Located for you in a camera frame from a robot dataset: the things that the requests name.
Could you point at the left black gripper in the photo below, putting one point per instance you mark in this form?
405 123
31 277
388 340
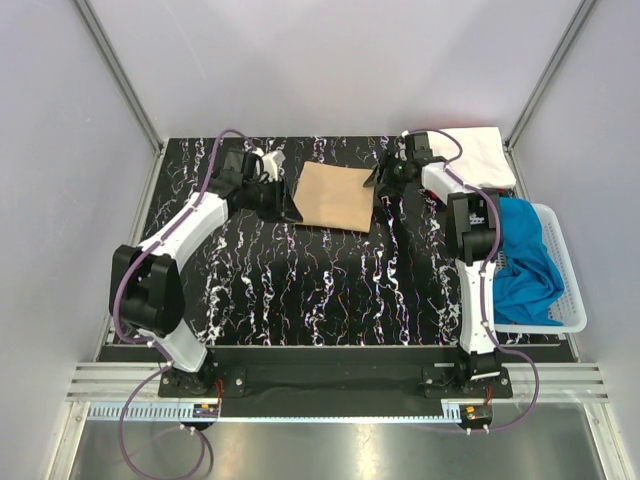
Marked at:
283 204

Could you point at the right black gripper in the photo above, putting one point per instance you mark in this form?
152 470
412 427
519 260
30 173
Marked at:
373 179

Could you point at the beige t shirt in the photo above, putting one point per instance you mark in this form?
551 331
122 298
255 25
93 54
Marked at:
334 197

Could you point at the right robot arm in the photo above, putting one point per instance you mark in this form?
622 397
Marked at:
473 235

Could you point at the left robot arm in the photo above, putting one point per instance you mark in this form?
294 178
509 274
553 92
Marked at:
146 299

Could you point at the folded red t shirt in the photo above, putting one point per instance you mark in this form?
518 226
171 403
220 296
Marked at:
481 165

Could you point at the folded white t shirt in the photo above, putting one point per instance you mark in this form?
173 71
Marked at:
481 134

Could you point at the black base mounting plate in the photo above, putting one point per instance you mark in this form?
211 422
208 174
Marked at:
337 383

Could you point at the blue t shirt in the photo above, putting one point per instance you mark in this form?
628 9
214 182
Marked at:
530 282

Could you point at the white plastic laundry basket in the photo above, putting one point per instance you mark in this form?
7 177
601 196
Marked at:
568 309

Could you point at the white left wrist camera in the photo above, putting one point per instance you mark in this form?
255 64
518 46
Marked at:
268 165

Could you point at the left aluminium frame post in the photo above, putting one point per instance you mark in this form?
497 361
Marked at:
110 58

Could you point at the aluminium frame post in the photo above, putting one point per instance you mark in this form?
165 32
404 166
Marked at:
560 54
110 58

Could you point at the right aluminium frame post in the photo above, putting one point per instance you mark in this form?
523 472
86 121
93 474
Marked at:
560 54

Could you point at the grey slotted cable duct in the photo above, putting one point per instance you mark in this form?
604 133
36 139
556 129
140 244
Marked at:
154 411

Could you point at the aluminium rail profile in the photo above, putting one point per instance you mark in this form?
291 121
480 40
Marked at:
558 382

